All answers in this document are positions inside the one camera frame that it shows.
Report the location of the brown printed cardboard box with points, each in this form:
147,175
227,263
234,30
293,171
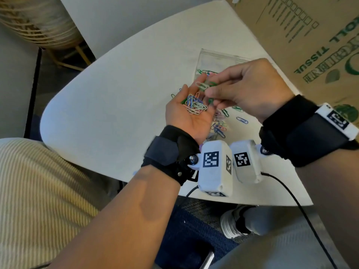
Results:
308,39

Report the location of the person's right thumb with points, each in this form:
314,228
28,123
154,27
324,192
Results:
224,92

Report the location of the person's right forearm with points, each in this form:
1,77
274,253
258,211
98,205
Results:
333,198

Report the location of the grey panel with black edge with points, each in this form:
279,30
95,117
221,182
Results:
16,86

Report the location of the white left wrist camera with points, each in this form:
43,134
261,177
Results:
216,176

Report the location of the white paper clip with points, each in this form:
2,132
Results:
202,86

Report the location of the wooden stand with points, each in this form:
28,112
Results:
81,57

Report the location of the person's left hand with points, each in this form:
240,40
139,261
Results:
193,123

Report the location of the green paper clip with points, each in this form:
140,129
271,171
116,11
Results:
212,84

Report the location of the person's right hand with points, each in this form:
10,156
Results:
266,89

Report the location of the clear plastic zip bag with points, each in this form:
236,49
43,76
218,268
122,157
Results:
216,63

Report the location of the beige ribbed cushion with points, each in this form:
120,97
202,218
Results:
36,198

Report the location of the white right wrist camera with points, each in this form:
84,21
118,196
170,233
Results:
248,170

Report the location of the metal chair leg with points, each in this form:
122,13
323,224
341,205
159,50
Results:
207,260

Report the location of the handful of pastel paper clips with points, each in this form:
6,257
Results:
195,105

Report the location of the person's left thumb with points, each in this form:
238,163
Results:
174,102

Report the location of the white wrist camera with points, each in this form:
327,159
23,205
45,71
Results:
248,170
216,176

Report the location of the white shoe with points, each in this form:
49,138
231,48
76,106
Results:
231,221

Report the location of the grey trouser leg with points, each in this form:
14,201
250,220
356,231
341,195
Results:
280,243

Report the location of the heap of assorted paper clips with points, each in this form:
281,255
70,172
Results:
220,127

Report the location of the person's left forearm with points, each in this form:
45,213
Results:
120,218

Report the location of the woven wicker basket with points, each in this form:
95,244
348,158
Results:
42,22

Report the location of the white marker tag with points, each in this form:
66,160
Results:
339,121

